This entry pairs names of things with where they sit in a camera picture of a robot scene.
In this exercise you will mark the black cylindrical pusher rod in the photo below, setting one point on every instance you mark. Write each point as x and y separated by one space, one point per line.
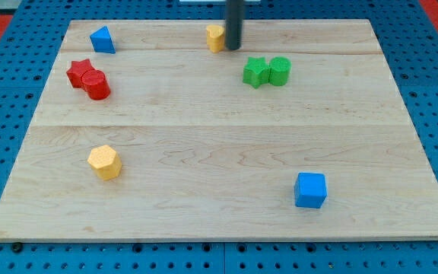
234 15

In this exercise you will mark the green star block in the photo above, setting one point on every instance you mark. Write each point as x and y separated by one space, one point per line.
256 72

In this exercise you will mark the red star block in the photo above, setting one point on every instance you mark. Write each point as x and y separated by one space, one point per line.
77 70

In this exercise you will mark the yellow heart block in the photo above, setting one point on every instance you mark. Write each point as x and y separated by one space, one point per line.
215 37

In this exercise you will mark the green cylinder block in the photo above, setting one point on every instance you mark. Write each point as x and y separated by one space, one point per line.
279 71

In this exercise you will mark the blue triangle block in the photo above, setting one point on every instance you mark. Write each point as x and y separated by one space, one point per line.
102 41

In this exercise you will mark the light wooden board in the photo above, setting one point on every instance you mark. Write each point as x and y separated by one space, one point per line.
206 157

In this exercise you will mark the red cylinder block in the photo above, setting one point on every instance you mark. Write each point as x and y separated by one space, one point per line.
94 82

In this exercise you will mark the blue cube block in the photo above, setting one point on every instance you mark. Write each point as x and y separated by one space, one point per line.
310 190

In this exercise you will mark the yellow hexagon block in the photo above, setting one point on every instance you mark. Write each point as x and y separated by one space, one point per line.
105 162

